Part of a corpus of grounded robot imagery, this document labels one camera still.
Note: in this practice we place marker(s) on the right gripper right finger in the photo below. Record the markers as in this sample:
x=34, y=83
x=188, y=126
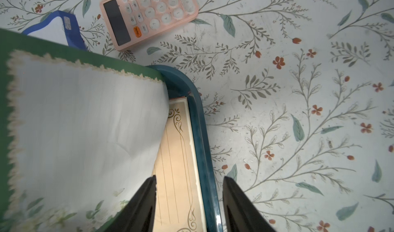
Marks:
x=240, y=213

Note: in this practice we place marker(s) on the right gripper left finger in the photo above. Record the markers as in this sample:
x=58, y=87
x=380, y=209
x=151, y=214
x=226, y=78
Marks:
x=139, y=214

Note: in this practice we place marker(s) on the teal plastic storage box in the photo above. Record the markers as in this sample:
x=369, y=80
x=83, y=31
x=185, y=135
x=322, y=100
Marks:
x=179, y=85

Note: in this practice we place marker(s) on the blue bordered stationery paper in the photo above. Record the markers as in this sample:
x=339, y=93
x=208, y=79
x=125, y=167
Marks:
x=58, y=27

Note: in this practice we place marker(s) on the beige ornate stationery paper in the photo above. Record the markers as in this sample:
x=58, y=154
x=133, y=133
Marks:
x=179, y=203

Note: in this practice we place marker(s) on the pink calculator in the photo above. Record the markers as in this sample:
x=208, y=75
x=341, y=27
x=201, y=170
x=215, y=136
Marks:
x=131, y=22

